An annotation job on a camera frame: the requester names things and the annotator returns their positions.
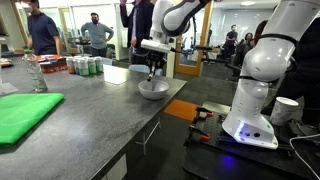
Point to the person in navy shirt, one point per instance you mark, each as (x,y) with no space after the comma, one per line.
(41,33)

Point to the black orange bar clamp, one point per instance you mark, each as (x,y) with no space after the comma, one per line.
(204,112)
(200,133)

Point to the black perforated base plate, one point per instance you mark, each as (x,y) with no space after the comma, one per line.
(213,160)

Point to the distant person in black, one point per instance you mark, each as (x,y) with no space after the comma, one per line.
(230,40)

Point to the orange floor mat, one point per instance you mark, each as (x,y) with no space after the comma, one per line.
(181,109)

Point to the person in dark plaid jacket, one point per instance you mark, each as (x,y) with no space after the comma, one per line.
(306,76)

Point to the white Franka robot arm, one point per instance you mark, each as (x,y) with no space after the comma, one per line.
(256,100)

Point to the red snack box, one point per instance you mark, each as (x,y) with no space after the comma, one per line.
(53,66)

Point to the masked person in grey top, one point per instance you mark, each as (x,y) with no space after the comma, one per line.
(97,35)

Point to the wooden framed glass door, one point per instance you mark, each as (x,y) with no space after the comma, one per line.
(191,63)

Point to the orange label drink can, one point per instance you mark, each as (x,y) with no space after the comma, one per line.
(70,66)

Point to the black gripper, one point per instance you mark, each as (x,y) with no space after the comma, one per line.
(156,60)

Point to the green folded cloth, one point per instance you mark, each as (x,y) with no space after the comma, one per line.
(23,113)

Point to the blue label drink can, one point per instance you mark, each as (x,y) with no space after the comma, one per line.
(76,66)

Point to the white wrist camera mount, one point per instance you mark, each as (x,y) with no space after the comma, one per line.
(156,46)

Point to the white paper cup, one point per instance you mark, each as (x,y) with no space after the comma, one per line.
(281,111)

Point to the green label drink can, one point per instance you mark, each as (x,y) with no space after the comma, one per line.
(92,66)
(83,67)
(99,65)

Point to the clear plastic water bottle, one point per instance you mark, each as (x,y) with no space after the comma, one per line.
(36,75)

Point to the person in dark open jacket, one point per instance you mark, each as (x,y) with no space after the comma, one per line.
(138,26)

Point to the distant seated person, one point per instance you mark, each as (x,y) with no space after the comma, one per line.
(246,46)

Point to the white ceramic bowl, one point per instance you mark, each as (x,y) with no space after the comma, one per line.
(153,94)

